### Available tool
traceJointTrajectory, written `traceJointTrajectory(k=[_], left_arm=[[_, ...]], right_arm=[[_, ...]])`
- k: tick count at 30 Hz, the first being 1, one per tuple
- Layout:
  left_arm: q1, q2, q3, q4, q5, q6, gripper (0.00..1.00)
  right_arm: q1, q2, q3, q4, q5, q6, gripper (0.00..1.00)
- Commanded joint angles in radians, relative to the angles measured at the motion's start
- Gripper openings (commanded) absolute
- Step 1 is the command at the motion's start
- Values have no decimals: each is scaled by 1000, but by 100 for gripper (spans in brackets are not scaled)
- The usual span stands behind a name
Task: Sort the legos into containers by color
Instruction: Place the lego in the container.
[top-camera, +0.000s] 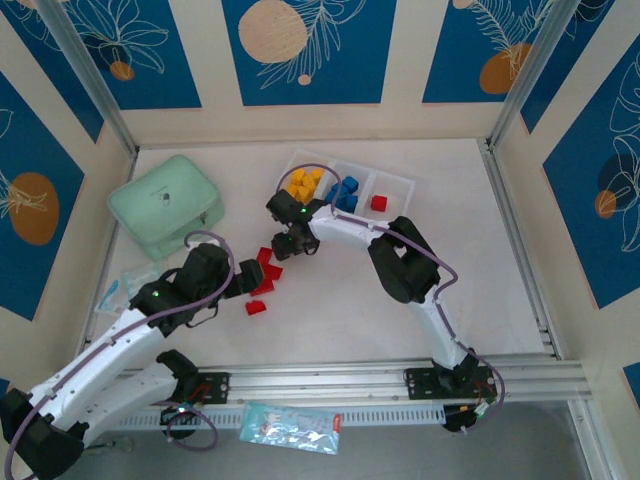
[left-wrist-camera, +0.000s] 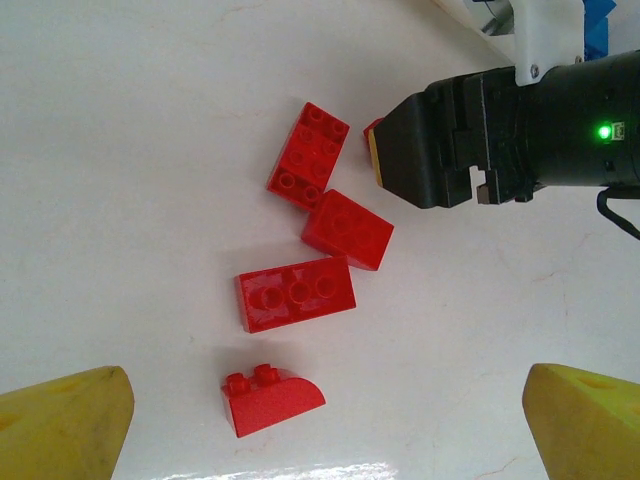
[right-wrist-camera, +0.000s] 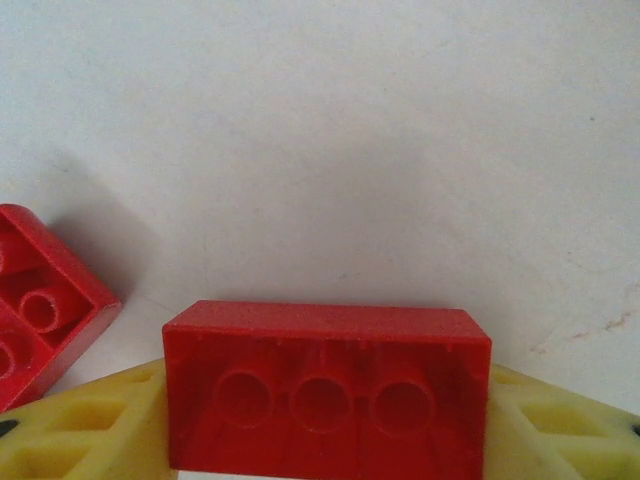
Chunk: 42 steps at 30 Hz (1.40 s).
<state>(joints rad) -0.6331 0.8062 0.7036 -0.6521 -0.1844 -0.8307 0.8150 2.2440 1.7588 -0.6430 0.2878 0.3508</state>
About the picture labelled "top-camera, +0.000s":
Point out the yellow square lego brick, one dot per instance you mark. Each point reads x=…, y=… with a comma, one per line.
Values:
x=304, y=194

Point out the yellow rounded lego brick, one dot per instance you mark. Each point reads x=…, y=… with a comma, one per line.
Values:
x=298, y=176

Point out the yellow rounded lego with mark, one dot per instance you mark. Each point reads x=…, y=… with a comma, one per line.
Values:
x=316, y=175

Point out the blue square lego brick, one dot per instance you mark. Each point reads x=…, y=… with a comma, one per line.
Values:
x=341, y=203

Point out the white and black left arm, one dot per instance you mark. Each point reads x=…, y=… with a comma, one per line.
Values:
x=100, y=360

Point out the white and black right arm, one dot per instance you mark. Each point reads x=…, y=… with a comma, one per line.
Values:
x=400, y=265

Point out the red rounded lego brick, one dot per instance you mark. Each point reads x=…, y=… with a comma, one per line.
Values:
x=255, y=307

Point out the clear plastic bag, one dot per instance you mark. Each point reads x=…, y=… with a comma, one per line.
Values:
x=135, y=280

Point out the mint green zipper pouch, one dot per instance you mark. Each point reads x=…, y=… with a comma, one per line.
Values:
x=160, y=200

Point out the white three-compartment container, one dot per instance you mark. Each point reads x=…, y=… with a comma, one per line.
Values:
x=395, y=187

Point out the printed plastic packet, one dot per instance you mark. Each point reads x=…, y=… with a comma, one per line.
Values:
x=290, y=427

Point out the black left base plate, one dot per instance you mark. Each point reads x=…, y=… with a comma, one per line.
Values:
x=217, y=385

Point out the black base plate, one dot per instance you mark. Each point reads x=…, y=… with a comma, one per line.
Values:
x=420, y=382
x=217, y=385

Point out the aluminium mounting rail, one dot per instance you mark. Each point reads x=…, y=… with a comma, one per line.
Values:
x=320, y=380

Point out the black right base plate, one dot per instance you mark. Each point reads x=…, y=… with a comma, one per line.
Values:
x=420, y=382

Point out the aluminium frame post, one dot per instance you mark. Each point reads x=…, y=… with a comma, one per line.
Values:
x=530, y=75
x=90, y=75

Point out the aluminium side rail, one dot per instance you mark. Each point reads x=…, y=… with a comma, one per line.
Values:
x=520, y=250

